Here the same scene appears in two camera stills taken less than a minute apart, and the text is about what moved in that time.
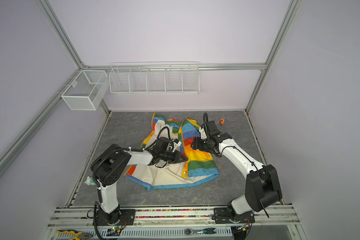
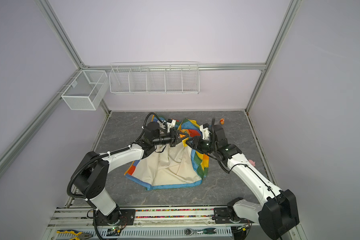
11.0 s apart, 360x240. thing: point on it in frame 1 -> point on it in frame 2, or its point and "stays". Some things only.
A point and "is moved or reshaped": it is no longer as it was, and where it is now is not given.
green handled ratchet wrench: [189, 231] stays
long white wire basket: [155, 78] stays
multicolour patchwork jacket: [198, 166] is moved or reshaped
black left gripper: [177, 155] -> [174, 135]
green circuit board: [113, 231] stays
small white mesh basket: [85, 90] stays
